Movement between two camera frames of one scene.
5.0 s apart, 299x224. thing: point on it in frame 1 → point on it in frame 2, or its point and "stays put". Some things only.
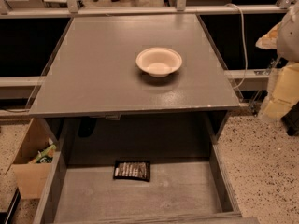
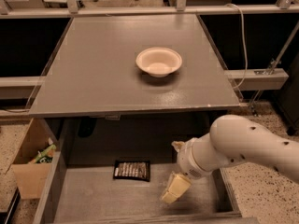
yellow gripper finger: (284, 93) → (179, 184)
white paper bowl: (159, 62) stays put
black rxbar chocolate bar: (132, 169) stays put
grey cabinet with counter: (101, 105) stays put
